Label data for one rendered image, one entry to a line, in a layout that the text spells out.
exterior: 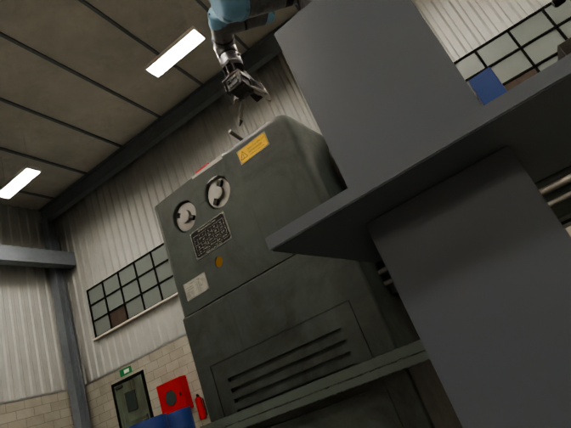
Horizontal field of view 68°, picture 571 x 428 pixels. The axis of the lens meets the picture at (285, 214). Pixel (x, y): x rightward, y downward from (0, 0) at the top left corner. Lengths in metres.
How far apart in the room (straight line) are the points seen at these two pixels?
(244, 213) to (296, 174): 0.20
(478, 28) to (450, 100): 8.63
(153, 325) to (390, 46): 10.50
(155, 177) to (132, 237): 1.69
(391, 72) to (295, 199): 0.56
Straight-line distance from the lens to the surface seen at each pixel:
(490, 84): 1.25
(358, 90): 0.64
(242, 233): 1.20
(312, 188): 1.09
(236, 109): 1.48
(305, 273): 1.07
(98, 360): 12.33
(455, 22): 9.36
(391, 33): 0.67
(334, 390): 1.02
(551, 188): 1.04
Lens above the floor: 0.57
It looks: 21 degrees up
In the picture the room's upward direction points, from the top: 22 degrees counter-clockwise
